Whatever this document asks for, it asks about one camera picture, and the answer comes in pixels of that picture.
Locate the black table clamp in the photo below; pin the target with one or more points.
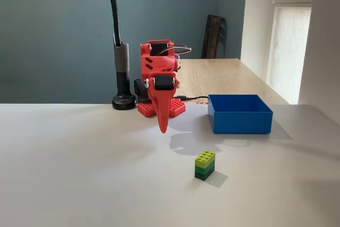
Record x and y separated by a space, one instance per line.
139 88

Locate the red gripper black motor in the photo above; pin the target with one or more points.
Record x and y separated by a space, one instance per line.
162 83

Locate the dark wooden board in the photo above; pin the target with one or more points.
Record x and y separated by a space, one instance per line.
212 38

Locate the red robot arm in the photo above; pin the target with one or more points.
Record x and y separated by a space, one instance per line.
156 63

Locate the black round object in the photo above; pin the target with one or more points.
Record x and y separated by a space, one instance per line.
121 59

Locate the green toy brick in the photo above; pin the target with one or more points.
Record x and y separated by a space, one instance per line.
204 164

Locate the white window blind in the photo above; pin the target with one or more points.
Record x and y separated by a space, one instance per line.
289 46

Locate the light wooden table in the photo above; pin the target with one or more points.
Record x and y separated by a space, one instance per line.
223 78

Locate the blue plastic box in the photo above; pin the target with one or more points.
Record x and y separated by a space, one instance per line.
241 120

